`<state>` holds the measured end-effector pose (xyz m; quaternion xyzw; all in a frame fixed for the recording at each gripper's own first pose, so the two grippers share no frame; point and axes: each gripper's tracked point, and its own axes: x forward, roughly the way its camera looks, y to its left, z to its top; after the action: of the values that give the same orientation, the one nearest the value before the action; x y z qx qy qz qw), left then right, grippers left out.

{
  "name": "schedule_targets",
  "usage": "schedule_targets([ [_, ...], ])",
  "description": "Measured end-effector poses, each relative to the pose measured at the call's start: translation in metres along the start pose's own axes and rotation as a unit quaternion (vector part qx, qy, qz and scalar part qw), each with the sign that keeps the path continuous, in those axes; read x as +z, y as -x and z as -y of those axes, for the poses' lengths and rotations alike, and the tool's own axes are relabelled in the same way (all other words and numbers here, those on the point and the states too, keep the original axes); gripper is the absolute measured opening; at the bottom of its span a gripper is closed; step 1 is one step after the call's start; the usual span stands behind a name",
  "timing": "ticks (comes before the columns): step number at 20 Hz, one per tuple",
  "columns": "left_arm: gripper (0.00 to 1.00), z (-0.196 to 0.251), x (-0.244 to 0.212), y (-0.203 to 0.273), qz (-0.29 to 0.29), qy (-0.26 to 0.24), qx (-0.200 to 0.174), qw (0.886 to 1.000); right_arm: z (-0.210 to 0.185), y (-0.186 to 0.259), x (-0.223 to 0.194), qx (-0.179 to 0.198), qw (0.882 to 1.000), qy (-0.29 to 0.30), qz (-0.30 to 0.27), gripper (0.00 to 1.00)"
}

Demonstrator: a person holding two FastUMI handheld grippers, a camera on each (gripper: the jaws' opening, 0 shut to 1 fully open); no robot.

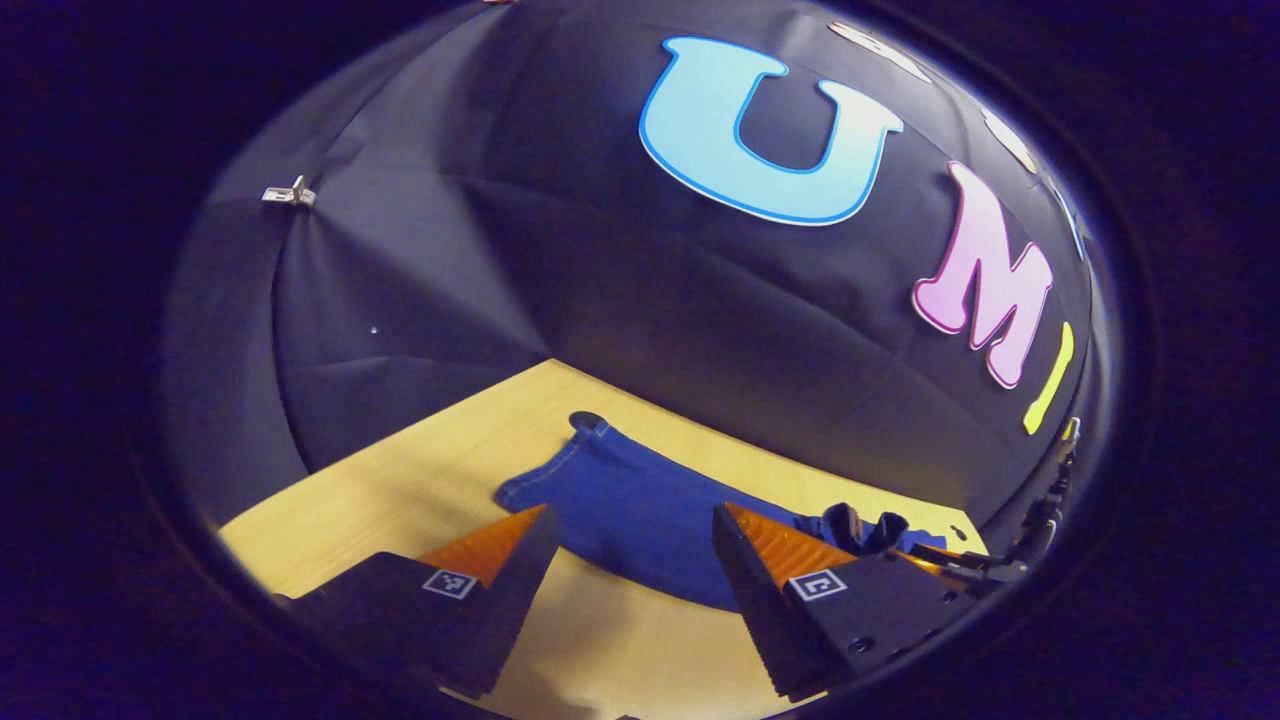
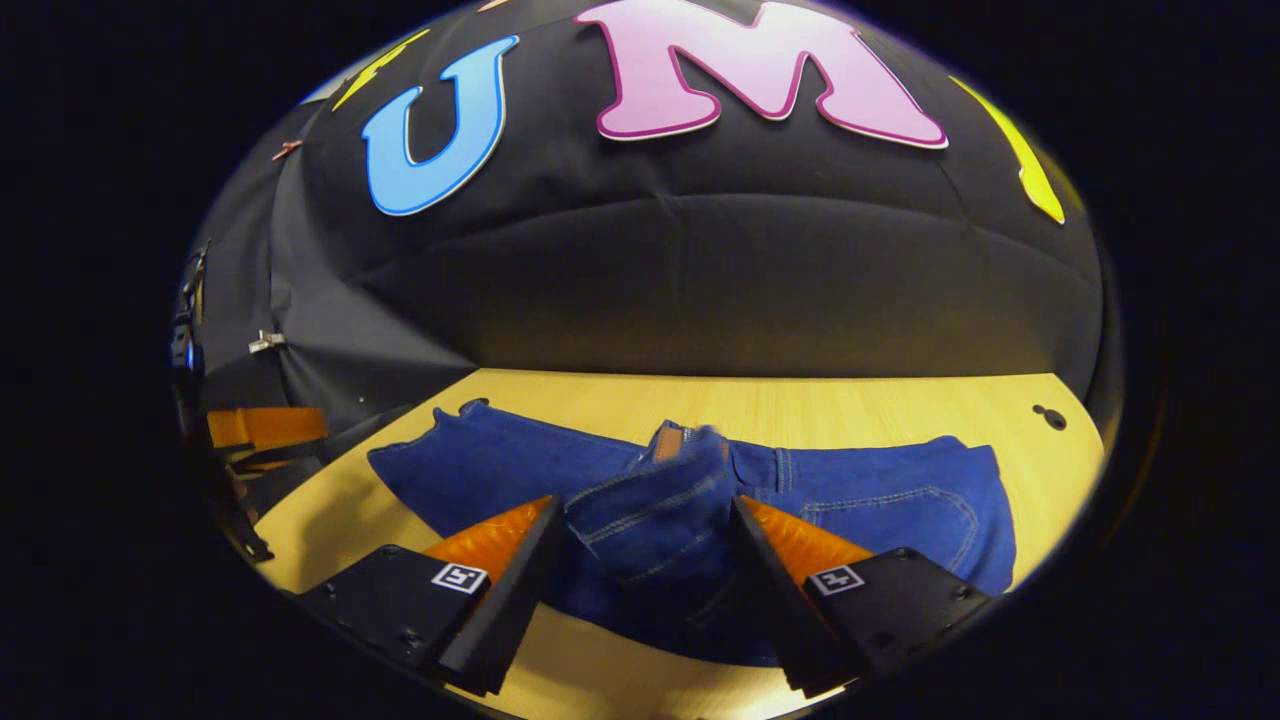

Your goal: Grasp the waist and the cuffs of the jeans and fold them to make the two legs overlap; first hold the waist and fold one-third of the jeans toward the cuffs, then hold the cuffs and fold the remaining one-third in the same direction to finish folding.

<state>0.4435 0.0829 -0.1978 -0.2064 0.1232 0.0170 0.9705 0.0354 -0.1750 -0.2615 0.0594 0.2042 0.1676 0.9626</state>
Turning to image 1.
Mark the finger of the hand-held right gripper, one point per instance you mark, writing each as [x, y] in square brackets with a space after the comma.
[985, 568]

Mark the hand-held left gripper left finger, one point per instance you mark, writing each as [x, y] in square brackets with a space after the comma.
[520, 590]

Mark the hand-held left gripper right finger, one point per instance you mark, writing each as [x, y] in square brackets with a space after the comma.
[755, 600]

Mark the blue jeans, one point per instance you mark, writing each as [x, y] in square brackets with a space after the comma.
[640, 510]

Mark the black backdrop cloth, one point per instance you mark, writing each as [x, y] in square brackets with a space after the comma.
[560, 270]

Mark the white cloth clip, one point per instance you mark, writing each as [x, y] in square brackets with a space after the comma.
[290, 193]

